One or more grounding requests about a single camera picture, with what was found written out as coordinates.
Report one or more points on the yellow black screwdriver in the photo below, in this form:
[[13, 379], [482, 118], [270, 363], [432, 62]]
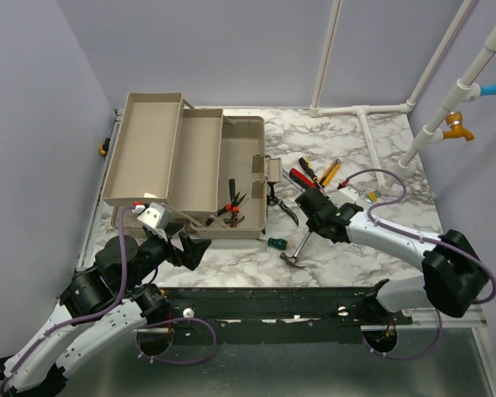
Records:
[[307, 168]]

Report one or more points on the white pvc pipe frame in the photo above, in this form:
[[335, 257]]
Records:
[[464, 89]]

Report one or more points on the beige plastic tool box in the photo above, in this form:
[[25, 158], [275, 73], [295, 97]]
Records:
[[170, 153]]

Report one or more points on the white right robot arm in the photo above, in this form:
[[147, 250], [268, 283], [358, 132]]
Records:
[[451, 275]]

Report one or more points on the large black-handled claw hammer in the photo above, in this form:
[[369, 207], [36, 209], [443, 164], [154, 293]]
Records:
[[292, 261]]

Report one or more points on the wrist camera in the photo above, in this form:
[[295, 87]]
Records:
[[345, 194], [152, 216]]

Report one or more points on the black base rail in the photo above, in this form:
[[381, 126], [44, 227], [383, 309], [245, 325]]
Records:
[[273, 315]]

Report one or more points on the yellow utility knife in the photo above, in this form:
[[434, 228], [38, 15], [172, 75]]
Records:
[[330, 172]]

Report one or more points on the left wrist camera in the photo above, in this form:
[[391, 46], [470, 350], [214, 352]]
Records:
[[152, 216]]

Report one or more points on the green stubby screwdriver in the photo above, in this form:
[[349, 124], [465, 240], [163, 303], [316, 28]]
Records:
[[278, 243]]

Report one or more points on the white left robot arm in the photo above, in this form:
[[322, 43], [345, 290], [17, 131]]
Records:
[[99, 305]]

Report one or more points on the red black utility tool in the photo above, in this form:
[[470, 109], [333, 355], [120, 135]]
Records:
[[302, 179]]

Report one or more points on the orange black pliers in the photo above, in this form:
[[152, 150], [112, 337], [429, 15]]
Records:
[[233, 207]]

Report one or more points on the orange brass tap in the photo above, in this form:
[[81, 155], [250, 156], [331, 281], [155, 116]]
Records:
[[454, 121]]

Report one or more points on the silver ratchet wrench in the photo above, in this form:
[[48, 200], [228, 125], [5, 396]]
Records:
[[286, 175]]

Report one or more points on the yellow black knob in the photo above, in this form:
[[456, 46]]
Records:
[[104, 147]]

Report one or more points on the aluminium frame rail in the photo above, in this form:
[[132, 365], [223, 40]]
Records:
[[91, 230]]

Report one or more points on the black pruning shears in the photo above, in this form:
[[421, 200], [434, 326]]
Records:
[[273, 200]]

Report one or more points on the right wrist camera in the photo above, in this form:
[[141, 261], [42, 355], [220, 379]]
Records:
[[345, 194]]

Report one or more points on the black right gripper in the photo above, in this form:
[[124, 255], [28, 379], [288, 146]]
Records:
[[312, 225]]

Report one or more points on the small yellow metal piece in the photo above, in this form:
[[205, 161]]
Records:
[[371, 197]]

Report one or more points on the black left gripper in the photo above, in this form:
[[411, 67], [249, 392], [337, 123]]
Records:
[[193, 250]]

